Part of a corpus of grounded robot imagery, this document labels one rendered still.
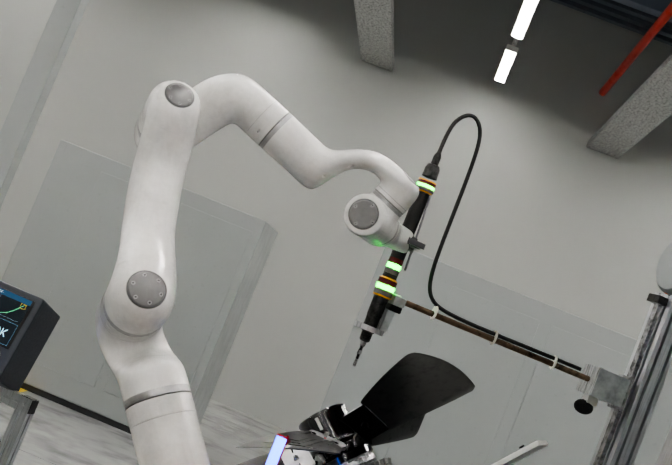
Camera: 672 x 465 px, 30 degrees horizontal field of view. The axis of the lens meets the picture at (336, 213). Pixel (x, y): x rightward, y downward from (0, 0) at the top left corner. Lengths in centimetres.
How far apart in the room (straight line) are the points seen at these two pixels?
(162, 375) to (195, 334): 777
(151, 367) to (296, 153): 54
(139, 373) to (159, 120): 47
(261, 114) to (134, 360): 55
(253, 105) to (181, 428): 67
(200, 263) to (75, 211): 110
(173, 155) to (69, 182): 793
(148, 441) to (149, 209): 43
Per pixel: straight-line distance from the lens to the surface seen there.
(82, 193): 1025
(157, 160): 236
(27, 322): 266
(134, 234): 229
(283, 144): 247
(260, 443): 266
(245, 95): 248
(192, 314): 999
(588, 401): 309
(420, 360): 274
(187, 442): 220
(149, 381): 222
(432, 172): 284
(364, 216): 244
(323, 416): 289
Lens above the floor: 144
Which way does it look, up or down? 4 degrees up
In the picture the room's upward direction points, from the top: 22 degrees clockwise
